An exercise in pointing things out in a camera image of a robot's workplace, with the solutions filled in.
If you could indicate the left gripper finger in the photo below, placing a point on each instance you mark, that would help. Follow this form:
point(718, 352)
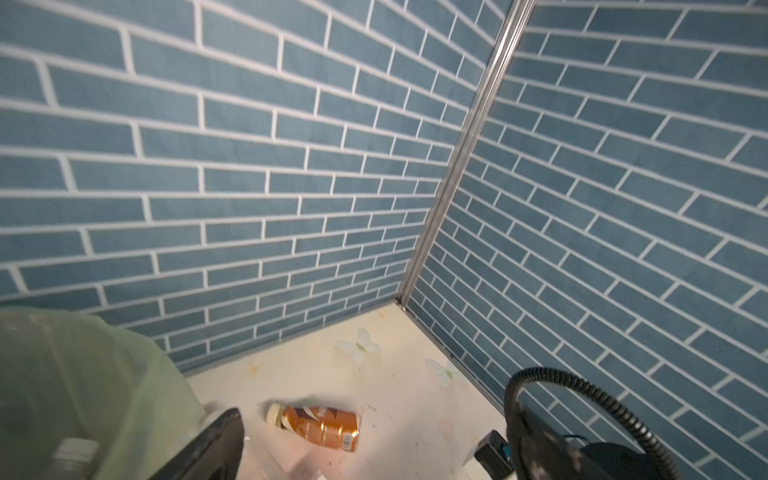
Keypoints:
point(215, 453)

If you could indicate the brown cafe bottle white swirl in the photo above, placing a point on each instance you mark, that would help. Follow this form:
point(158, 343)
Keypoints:
point(322, 426)

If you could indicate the square tea bottle white cap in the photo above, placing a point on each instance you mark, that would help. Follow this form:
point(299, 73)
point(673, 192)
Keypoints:
point(73, 459)

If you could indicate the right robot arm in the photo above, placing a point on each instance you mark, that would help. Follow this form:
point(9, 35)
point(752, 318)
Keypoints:
point(539, 452)

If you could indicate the green plastic bin liner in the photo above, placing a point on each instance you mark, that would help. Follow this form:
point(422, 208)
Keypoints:
point(67, 375)

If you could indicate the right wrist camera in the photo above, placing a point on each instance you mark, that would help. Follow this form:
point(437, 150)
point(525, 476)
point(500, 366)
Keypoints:
point(493, 455)

